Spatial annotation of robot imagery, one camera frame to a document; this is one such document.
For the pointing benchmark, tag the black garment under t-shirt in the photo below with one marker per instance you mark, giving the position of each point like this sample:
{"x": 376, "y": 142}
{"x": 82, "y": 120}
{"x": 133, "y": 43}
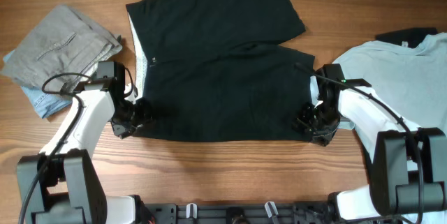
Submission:
{"x": 407, "y": 37}

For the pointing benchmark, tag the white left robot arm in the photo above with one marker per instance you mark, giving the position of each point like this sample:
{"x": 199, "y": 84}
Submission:
{"x": 60, "y": 184}

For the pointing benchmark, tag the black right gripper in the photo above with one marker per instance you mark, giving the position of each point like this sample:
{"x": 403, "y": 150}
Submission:
{"x": 318, "y": 136}

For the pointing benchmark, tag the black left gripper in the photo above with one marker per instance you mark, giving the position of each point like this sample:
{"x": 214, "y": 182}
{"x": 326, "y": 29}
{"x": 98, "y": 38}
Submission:
{"x": 146, "y": 114}

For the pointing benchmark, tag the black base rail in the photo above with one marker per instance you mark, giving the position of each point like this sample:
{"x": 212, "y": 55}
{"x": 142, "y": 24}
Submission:
{"x": 296, "y": 213}

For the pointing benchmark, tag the folded grey trousers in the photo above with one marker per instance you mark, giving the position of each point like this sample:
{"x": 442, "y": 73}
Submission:
{"x": 64, "y": 41}

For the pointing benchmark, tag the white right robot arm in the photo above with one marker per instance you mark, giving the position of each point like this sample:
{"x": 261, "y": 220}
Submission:
{"x": 406, "y": 164}

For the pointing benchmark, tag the light blue t-shirt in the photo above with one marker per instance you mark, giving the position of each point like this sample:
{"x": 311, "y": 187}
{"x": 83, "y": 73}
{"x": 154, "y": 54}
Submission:
{"x": 409, "y": 79}

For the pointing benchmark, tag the black shorts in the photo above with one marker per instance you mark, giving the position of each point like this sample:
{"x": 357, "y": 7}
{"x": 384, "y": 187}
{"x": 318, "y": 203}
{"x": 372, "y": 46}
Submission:
{"x": 217, "y": 70}

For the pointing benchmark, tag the folded blue jeans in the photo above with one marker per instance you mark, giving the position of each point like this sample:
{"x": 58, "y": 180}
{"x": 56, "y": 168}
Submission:
{"x": 44, "y": 104}

